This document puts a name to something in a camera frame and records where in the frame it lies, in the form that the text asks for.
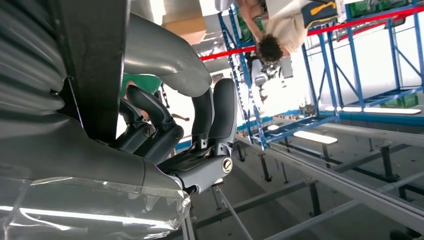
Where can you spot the person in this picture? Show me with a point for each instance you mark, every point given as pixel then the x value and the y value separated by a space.
pixel 139 82
pixel 285 30

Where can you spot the dark blue and yellow bag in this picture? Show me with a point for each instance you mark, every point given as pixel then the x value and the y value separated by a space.
pixel 318 13

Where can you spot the long ceiling light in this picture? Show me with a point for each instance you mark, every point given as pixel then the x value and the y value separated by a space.
pixel 391 110
pixel 333 108
pixel 314 137
pixel 273 127

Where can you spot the tall blue pallet rack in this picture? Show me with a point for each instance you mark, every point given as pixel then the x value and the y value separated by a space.
pixel 381 119

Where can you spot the grey machine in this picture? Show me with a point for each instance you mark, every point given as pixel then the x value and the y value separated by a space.
pixel 261 76

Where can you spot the green box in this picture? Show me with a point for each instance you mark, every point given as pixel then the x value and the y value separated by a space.
pixel 377 6
pixel 399 101

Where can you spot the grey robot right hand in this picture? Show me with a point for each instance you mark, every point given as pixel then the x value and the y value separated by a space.
pixel 82 159

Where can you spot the brown cardboard box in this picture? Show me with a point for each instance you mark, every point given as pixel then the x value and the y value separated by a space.
pixel 185 30

